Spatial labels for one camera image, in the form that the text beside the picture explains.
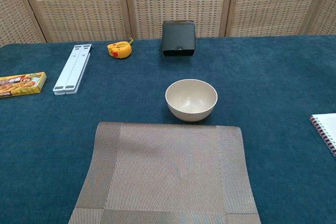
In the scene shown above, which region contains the white bowl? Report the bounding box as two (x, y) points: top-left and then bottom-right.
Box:
(165, 79), (218, 123)

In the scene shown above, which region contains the gray woven placemat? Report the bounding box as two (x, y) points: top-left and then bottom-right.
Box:
(67, 121), (262, 224)

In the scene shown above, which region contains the black cardboard box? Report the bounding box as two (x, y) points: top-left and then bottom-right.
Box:
(161, 19), (196, 58)

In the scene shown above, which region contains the yellow tape measure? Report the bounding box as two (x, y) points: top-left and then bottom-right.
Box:
(107, 37), (134, 59)

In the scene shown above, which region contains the blue table cover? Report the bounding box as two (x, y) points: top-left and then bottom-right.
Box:
(0, 34), (336, 224)

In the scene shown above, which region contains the white folding stand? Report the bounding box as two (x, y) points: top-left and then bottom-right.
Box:
(52, 44), (93, 95)

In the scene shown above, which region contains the yellow curry roux box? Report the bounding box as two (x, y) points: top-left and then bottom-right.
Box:
(0, 71), (48, 99)

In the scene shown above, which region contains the white spiral notebook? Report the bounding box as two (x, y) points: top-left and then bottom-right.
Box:
(309, 113), (336, 158)

